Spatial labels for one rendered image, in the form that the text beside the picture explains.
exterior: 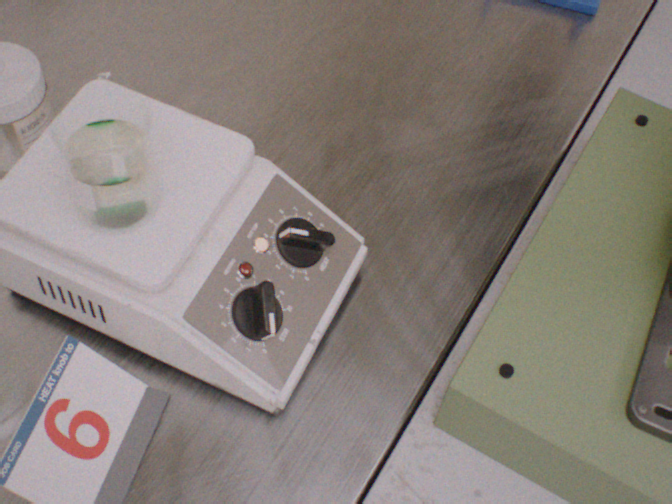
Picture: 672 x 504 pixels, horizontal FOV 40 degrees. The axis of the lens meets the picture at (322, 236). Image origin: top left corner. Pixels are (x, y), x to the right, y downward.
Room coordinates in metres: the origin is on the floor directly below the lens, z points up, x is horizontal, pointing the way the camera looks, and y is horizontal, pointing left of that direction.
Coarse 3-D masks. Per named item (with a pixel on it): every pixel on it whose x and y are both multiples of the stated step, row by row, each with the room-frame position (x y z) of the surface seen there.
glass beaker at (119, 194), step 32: (64, 96) 0.32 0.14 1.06; (96, 96) 0.33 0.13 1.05; (128, 96) 0.33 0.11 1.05; (64, 128) 0.31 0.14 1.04; (64, 160) 0.29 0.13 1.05; (96, 160) 0.28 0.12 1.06; (128, 160) 0.29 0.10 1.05; (96, 192) 0.28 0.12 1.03; (128, 192) 0.29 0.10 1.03; (160, 192) 0.31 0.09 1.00; (96, 224) 0.28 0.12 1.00; (128, 224) 0.29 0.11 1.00
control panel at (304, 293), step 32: (288, 192) 0.35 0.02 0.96; (256, 224) 0.32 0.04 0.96; (320, 224) 0.34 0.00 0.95; (224, 256) 0.29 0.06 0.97; (256, 256) 0.30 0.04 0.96; (352, 256) 0.32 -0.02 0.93; (224, 288) 0.27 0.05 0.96; (288, 288) 0.29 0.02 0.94; (320, 288) 0.30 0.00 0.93; (192, 320) 0.25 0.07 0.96; (224, 320) 0.26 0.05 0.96; (288, 320) 0.27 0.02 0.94; (256, 352) 0.24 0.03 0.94; (288, 352) 0.25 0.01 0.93
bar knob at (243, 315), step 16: (256, 288) 0.27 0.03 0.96; (272, 288) 0.27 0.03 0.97; (240, 304) 0.27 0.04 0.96; (256, 304) 0.27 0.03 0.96; (272, 304) 0.26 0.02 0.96; (240, 320) 0.26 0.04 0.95; (256, 320) 0.26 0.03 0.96; (272, 320) 0.25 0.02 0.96; (256, 336) 0.25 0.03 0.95; (272, 336) 0.25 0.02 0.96
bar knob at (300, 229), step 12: (288, 228) 0.31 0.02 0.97; (300, 228) 0.32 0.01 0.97; (312, 228) 0.32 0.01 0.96; (276, 240) 0.31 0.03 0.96; (288, 240) 0.31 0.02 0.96; (300, 240) 0.31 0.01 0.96; (312, 240) 0.31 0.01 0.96; (324, 240) 0.31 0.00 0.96; (288, 252) 0.31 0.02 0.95; (300, 252) 0.31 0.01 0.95; (312, 252) 0.31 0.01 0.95; (300, 264) 0.30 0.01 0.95; (312, 264) 0.31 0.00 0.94
